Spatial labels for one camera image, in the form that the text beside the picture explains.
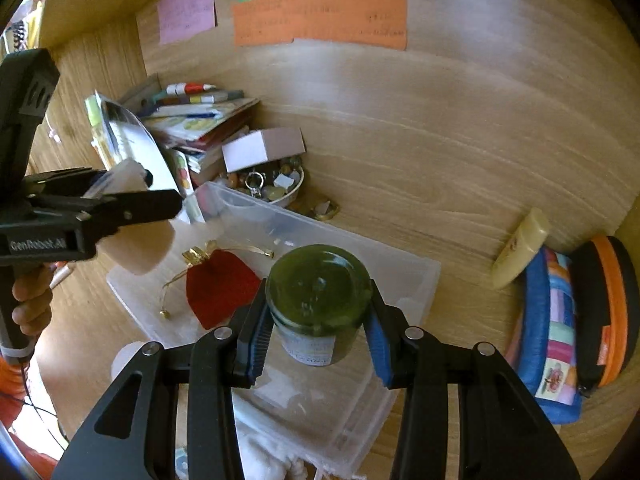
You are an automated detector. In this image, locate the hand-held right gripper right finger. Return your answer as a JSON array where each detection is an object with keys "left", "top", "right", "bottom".
[{"left": 362, "top": 280, "right": 583, "bottom": 480}]

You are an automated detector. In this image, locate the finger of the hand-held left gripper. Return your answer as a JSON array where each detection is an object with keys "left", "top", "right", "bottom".
[
  {"left": 22, "top": 167, "right": 153, "bottom": 196},
  {"left": 30, "top": 189, "right": 183, "bottom": 241}
]

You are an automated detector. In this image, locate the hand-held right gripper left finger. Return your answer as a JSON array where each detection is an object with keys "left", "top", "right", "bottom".
[{"left": 50, "top": 282, "right": 275, "bottom": 480}]

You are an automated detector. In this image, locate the cream plastic tub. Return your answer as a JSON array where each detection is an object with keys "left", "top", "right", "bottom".
[{"left": 97, "top": 157, "right": 176, "bottom": 277}]

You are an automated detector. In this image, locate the green glass jar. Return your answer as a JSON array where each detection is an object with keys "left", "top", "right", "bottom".
[{"left": 265, "top": 244, "right": 375, "bottom": 368}]

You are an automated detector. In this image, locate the white cloth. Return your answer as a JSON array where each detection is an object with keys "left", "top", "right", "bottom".
[{"left": 232, "top": 395, "right": 321, "bottom": 480}]

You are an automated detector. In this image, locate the clear plastic storage box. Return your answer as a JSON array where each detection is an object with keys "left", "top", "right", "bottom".
[{"left": 106, "top": 181, "right": 442, "bottom": 478}]

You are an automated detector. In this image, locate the wooden desktop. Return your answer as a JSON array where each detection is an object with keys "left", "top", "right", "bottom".
[{"left": 27, "top": 100, "right": 631, "bottom": 480}]

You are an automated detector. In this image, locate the person's left hand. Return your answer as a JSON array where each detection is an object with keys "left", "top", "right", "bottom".
[{"left": 12, "top": 267, "right": 54, "bottom": 332}]

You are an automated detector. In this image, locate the fruit sticker sheet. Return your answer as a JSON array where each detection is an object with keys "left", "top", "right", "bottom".
[{"left": 172, "top": 150, "right": 207, "bottom": 224}]

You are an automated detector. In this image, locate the white paper booklet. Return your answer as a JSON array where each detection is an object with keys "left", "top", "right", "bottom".
[{"left": 99, "top": 95, "right": 183, "bottom": 210}]

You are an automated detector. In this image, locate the gold foil wrapper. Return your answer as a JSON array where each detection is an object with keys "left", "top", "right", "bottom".
[{"left": 159, "top": 240, "right": 276, "bottom": 331}]

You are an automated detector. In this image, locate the stack of books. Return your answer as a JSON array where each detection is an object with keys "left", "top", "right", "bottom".
[{"left": 140, "top": 96, "right": 261, "bottom": 187}]

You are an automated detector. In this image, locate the red and white marker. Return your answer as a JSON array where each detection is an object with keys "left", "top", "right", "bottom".
[{"left": 166, "top": 81, "right": 218, "bottom": 96}]

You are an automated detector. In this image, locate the clear plastic bowl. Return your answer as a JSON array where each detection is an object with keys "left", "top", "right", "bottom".
[{"left": 220, "top": 156, "right": 306, "bottom": 209}]

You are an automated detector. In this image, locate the white round object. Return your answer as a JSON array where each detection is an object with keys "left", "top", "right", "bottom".
[{"left": 111, "top": 341, "right": 147, "bottom": 378}]

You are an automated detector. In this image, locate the small white cardboard box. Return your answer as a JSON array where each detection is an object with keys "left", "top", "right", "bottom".
[{"left": 221, "top": 127, "right": 307, "bottom": 173}]

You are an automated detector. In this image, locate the yellow and grey marker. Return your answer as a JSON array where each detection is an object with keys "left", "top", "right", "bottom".
[{"left": 192, "top": 90, "right": 246, "bottom": 104}]

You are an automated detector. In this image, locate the colourful blue-edged pencil case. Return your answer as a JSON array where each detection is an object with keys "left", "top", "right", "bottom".
[{"left": 505, "top": 247, "right": 584, "bottom": 426}]

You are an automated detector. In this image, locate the yellow lotion tube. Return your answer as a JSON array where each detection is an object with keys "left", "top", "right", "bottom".
[{"left": 491, "top": 207, "right": 551, "bottom": 289}]

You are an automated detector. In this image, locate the pink paper note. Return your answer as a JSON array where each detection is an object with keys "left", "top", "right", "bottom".
[{"left": 157, "top": 0, "right": 218, "bottom": 46}]

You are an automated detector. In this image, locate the orange and black zip case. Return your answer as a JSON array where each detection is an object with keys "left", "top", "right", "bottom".
[{"left": 567, "top": 234, "right": 637, "bottom": 399}]

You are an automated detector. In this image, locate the orange paper note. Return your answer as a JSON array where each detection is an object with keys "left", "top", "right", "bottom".
[{"left": 231, "top": 0, "right": 408, "bottom": 52}]

